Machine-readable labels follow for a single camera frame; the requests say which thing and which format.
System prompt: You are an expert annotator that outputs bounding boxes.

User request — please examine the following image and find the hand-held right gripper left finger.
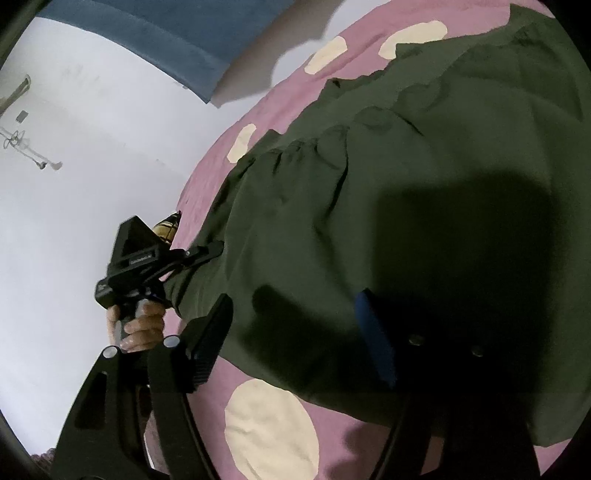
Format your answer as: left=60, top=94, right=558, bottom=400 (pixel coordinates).
left=51, top=293, right=234, bottom=480

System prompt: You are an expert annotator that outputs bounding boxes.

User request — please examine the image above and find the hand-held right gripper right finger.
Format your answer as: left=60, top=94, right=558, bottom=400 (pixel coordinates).
left=355, top=288, right=542, bottom=480

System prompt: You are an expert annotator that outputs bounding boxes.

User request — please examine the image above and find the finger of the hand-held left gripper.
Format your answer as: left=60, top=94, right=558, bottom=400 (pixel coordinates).
left=159, top=241, right=225, bottom=280

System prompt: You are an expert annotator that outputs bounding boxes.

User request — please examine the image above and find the olive green zip jacket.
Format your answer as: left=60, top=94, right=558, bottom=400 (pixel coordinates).
left=164, top=0, right=591, bottom=448

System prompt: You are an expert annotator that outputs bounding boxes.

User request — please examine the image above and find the person's left hand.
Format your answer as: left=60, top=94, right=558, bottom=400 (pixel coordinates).
left=106, top=300, right=167, bottom=354

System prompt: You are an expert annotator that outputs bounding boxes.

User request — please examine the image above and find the striped brown and black pillow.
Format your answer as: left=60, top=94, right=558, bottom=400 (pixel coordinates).
left=154, top=211, right=182, bottom=246

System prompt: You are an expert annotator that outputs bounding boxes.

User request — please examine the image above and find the pink bedsheet with cream dots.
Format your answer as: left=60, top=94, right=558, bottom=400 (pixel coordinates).
left=143, top=0, right=559, bottom=480

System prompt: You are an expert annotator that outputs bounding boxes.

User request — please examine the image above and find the blue hanging cloth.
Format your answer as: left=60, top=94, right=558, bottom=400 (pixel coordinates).
left=46, top=0, right=334, bottom=106

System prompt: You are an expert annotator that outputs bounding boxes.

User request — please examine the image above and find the thin wall cable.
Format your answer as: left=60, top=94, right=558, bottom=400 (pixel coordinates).
left=0, top=124, right=64, bottom=171

